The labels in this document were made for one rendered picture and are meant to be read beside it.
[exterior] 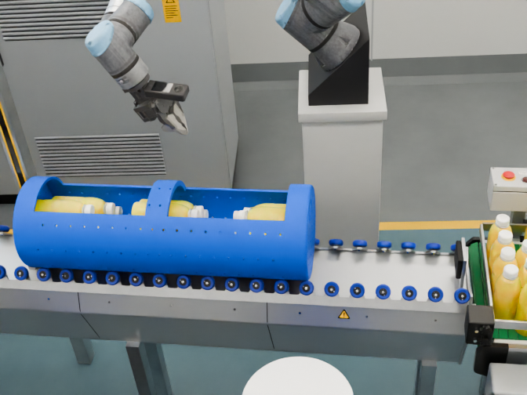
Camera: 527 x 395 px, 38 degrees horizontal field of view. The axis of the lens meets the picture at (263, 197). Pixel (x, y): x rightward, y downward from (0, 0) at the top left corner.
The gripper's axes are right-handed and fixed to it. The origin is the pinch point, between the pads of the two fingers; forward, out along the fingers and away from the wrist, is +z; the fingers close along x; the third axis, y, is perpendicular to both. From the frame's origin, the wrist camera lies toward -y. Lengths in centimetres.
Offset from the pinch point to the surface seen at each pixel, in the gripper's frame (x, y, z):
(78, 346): 14, 124, 82
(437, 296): 10, -46, 73
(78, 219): 24.5, 33.1, 3.0
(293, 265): 18.4, -17.5, 41.5
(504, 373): 25, -62, 89
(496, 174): -36, -57, 72
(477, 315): 17, -59, 73
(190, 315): 29, 22, 47
